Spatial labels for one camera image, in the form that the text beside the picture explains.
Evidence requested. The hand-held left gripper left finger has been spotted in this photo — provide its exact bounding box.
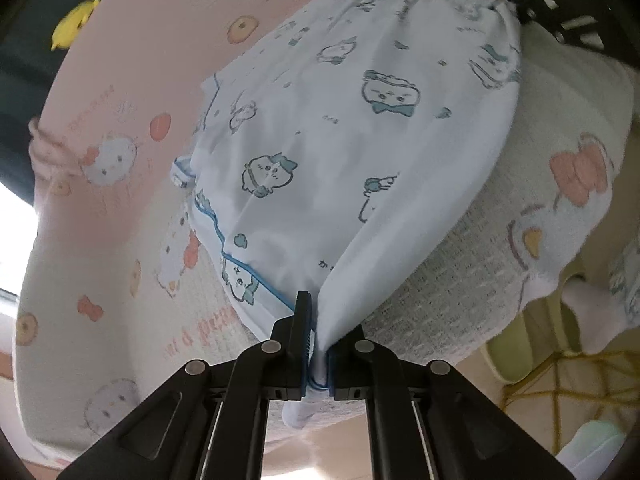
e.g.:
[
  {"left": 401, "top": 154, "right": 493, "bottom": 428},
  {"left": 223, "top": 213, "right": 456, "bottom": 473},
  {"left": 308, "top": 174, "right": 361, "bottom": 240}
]
[{"left": 56, "top": 290, "right": 316, "bottom": 480}]

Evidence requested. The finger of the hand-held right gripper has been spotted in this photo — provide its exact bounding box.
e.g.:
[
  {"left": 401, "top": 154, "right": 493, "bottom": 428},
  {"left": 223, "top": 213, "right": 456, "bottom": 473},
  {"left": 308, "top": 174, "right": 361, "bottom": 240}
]
[{"left": 500, "top": 0, "right": 540, "bottom": 25}]

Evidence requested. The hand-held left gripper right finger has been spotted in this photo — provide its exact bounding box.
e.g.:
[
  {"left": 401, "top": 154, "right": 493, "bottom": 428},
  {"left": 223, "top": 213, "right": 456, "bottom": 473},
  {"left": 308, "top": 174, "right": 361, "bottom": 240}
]
[{"left": 327, "top": 323, "right": 574, "bottom": 480}]

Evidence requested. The white cartoon print pajama garment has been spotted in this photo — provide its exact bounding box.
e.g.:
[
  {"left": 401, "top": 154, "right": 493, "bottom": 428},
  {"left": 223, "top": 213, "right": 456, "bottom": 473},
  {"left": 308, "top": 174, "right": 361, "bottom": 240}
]
[{"left": 170, "top": 0, "right": 523, "bottom": 429}]

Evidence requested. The pale green slipper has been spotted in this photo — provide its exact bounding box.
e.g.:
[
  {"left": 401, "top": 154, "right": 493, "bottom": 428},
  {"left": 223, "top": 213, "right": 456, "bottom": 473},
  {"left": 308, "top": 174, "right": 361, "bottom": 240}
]
[{"left": 484, "top": 294, "right": 587, "bottom": 387}]

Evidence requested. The beige rug with yellow lines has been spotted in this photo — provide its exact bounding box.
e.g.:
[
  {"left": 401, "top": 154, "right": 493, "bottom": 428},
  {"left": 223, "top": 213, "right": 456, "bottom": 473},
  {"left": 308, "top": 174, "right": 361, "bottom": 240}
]
[{"left": 499, "top": 344, "right": 640, "bottom": 463}]

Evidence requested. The person's foot in white sock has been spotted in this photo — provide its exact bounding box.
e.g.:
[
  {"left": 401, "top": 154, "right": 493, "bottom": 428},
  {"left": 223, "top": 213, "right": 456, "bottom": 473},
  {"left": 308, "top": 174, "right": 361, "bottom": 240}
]
[
  {"left": 553, "top": 419, "right": 632, "bottom": 472},
  {"left": 560, "top": 276, "right": 632, "bottom": 357}
]

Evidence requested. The person's leg in printed pants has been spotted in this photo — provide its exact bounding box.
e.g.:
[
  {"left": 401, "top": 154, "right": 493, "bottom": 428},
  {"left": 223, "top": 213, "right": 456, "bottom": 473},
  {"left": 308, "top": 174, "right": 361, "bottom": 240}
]
[{"left": 606, "top": 237, "right": 640, "bottom": 322}]

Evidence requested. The window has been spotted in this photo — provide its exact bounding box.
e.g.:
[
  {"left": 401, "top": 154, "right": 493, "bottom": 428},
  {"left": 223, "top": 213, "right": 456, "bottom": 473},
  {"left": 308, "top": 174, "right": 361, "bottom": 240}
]
[{"left": 0, "top": 180, "right": 45, "bottom": 311}]

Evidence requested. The pink cat print blanket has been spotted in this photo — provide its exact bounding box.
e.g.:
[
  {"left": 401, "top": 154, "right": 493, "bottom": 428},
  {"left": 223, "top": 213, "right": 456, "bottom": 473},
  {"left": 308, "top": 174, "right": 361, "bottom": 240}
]
[{"left": 12, "top": 0, "right": 637, "bottom": 463}]

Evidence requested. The yellow plush toy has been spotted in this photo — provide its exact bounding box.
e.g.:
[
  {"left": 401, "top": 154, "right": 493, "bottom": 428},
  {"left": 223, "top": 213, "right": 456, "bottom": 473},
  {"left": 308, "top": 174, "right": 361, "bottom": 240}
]
[{"left": 50, "top": 0, "right": 102, "bottom": 52}]

